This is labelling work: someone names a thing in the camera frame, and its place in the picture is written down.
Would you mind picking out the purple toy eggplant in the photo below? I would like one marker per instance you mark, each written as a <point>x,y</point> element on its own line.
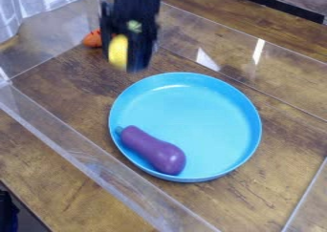
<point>164,155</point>

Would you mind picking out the blue round plastic tray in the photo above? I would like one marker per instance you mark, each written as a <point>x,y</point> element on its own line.
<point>196,112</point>

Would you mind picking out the grey checkered curtain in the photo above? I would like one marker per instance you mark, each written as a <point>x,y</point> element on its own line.
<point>15,10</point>

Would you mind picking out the yellow toy lemon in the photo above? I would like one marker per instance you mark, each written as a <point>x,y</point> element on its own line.
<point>119,51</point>

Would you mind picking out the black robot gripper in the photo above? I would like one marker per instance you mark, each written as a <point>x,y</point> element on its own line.
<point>115,16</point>

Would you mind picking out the clear acrylic enclosure wall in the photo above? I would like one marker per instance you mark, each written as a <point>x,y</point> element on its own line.
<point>60,161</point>

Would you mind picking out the orange toy carrot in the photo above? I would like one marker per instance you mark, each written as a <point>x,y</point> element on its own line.
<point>93,39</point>

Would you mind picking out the dark wooden baseboard strip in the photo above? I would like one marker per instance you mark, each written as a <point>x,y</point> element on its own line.
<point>287,8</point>

